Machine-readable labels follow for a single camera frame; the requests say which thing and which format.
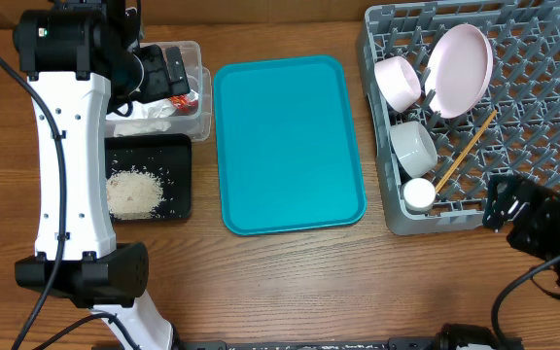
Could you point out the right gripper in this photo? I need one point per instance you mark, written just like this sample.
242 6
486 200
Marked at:
549 214

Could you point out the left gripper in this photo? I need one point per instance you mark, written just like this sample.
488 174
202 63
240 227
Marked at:
160 85

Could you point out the red snack wrapper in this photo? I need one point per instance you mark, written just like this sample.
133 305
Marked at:
185 104

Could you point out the white napkin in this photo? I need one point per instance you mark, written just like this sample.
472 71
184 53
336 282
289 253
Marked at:
150 118

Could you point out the wooden chopstick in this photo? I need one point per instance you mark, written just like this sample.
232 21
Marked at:
465 151

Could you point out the white paper cup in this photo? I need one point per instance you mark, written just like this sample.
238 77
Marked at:
419 195

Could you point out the grey-white bowl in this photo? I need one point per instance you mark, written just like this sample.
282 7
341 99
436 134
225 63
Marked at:
414 148

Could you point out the pile of rice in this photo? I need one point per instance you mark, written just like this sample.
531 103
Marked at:
135 195

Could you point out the white round plate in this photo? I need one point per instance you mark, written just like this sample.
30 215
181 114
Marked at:
460 70

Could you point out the pink bowl with rice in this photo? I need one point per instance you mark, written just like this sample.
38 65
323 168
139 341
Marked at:
397 82

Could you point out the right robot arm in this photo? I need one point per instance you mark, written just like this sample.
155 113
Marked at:
534 211

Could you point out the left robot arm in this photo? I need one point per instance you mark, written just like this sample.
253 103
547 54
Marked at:
82 61

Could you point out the grey dishwasher rack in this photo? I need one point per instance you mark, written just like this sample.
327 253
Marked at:
523 139

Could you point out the clear plastic bin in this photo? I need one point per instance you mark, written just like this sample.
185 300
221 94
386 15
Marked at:
197 125

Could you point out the black plastic tray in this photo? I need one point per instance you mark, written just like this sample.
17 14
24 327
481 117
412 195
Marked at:
167 155

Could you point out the teal serving tray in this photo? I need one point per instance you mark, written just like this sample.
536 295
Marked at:
288 157

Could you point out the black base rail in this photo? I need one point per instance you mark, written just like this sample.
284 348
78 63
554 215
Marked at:
393 343

